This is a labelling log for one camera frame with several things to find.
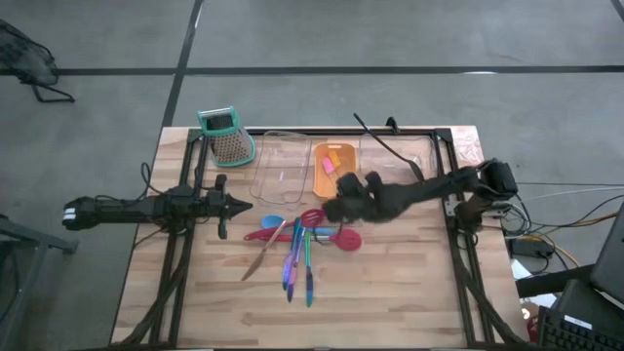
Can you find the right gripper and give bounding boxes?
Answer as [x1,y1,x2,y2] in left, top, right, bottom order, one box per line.
[323,171,399,224]

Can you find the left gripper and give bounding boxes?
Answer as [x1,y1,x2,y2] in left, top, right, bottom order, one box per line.
[197,174,254,240]

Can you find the pink silicone brush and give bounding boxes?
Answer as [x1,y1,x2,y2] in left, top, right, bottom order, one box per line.
[321,156,342,189]

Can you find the black slotted turner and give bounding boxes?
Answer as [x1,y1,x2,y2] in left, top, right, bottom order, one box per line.
[353,112,424,179]

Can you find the orange plastic bin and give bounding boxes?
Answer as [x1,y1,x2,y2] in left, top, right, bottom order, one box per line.
[312,141,361,200]

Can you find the red silicone tongs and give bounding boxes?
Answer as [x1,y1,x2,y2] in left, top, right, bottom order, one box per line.
[265,228,363,253]

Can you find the blue silicone spoon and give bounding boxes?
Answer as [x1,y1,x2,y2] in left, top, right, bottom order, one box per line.
[260,214,340,236]

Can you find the clear plastic bin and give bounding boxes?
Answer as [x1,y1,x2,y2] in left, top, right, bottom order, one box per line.
[249,130,313,206]
[359,134,439,184]

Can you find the teal steel box grater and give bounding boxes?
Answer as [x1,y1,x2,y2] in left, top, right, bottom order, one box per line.
[196,105,256,169]

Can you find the clear plastic bag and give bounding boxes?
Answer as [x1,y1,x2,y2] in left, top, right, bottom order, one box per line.
[450,129,488,168]

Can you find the black power adapter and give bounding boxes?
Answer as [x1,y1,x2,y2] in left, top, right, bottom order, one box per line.
[509,237,555,259]

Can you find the grey side table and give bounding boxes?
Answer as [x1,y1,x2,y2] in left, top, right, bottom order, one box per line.
[0,214,79,351]

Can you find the black mesh chair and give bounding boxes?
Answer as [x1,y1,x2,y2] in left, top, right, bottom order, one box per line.
[0,18,77,104]

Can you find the black keyboard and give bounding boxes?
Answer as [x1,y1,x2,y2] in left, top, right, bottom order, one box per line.
[538,305,624,351]

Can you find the dark grey computer monitor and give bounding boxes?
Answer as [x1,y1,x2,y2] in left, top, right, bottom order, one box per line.
[589,202,624,306]

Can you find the black aluminium table frame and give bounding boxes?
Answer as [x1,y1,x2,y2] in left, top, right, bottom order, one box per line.
[116,127,527,348]

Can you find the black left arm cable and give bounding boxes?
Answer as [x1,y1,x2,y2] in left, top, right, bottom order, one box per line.
[139,162,165,196]

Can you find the grey metal bracket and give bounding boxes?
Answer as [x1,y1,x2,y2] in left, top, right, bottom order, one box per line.
[444,194,464,218]

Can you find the white cable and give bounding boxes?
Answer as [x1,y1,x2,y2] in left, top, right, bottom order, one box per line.
[530,184,624,201]

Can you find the yellow cable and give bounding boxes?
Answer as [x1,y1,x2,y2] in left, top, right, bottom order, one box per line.
[506,212,624,267]

